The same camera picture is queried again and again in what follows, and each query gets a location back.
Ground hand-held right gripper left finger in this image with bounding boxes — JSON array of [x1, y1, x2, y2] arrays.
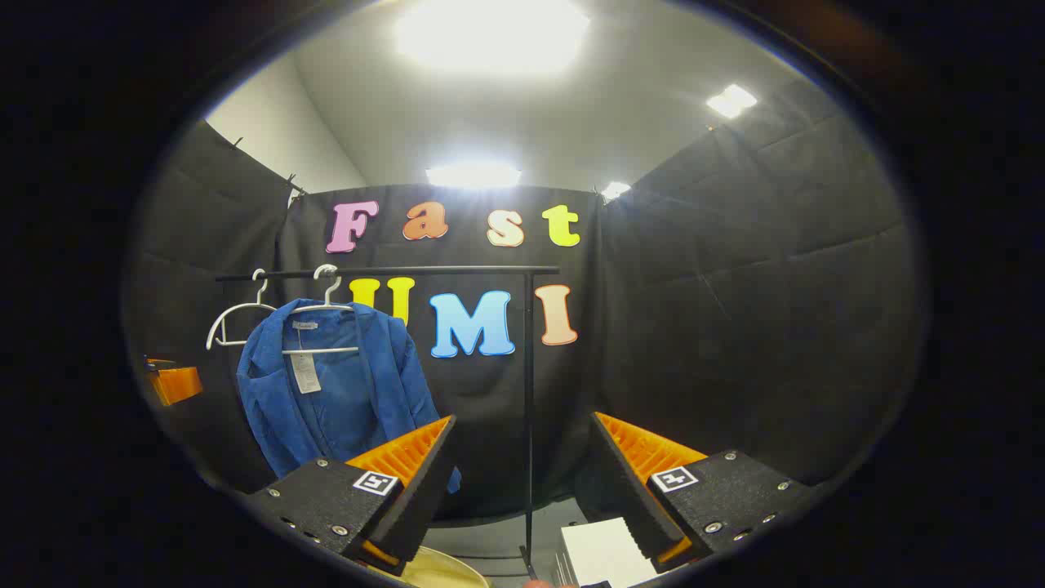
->
[[243, 415, 458, 577]]

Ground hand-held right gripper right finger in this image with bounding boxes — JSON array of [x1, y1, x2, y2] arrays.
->
[[574, 412, 819, 571]]

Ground cream round laundry hamper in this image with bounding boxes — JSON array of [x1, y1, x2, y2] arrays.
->
[[392, 546, 491, 588]]

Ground blue corduroy jacket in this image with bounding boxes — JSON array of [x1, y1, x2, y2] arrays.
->
[[236, 301, 463, 495]]

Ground black metal clothes rack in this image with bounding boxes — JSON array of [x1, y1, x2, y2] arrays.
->
[[216, 265, 562, 581]]

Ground white plastic clothes hanger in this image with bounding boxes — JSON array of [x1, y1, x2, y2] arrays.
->
[[282, 263, 361, 355], [206, 269, 278, 351]]

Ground white box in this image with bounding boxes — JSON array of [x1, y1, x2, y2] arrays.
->
[[560, 516, 658, 588]]

